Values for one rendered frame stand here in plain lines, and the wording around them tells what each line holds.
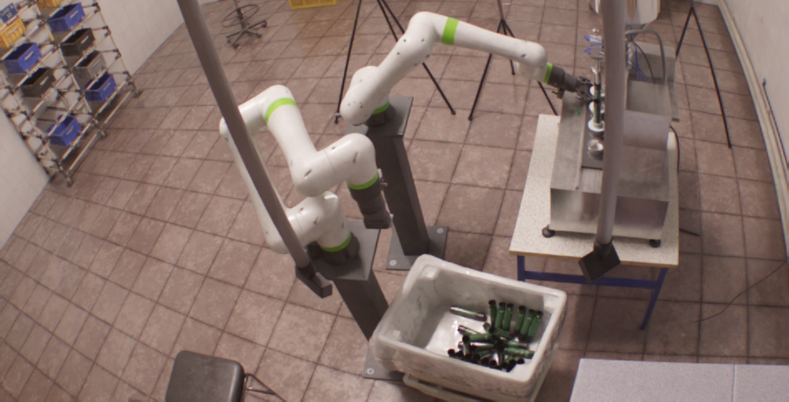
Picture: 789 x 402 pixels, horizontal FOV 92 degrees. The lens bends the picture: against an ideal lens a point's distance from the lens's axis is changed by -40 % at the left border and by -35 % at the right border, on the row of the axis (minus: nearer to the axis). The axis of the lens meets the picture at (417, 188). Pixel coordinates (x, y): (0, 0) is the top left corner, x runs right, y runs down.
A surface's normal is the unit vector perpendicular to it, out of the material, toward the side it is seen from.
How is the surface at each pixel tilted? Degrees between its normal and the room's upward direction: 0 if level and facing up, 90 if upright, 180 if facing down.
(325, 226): 88
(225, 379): 0
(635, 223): 90
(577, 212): 90
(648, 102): 0
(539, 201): 0
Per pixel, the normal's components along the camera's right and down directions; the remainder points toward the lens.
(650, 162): -0.30, 0.73
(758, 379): -0.18, -0.68
